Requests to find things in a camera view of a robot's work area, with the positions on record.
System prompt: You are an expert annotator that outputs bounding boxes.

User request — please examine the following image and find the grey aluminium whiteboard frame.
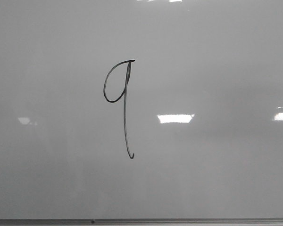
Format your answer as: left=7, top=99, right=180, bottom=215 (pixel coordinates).
left=0, top=218, right=283, bottom=226

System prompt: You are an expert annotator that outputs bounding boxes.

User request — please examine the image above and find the white whiteboard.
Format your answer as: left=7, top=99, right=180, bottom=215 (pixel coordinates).
left=0, top=0, right=283, bottom=219

